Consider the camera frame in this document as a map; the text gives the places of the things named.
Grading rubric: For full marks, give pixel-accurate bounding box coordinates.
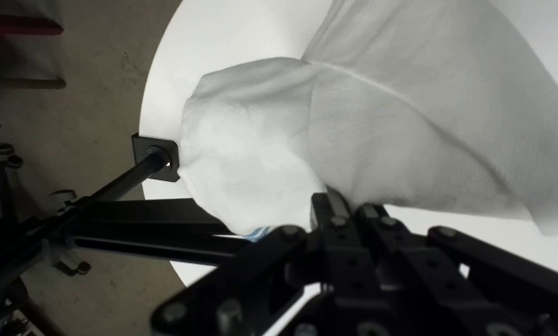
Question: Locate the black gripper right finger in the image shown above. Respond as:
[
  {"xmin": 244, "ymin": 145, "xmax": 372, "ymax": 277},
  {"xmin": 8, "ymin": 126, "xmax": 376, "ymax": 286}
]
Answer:
[{"xmin": 354, "ymin": 204, "xmax": 412, "ymax": 260}]

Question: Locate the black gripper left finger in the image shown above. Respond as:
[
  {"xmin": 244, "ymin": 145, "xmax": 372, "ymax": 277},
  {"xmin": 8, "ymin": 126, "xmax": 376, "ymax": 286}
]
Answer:
[{"xmin": 311, "ymin": 191, "xmax": 352, "ymax": 251}]

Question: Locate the white towel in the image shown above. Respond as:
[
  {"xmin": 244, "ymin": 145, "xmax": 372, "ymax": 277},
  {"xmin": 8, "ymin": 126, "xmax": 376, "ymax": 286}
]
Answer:
[{"xmin": 178, "ymin": 0, "xmax": 558, "ymax": 236}]

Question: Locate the black clamp stand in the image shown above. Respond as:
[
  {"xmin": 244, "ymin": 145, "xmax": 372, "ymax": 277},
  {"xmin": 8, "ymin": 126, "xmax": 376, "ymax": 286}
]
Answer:
[{"xmin": 0, "ymin": 135, "xmax": 245, "ymax": 292}]

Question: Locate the white round table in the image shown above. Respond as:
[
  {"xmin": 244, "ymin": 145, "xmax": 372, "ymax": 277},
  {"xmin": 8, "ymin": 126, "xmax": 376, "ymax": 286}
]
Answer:
[{"xmin": 137, "ymin": 0, "xmax": 558, "ymax": 336}]

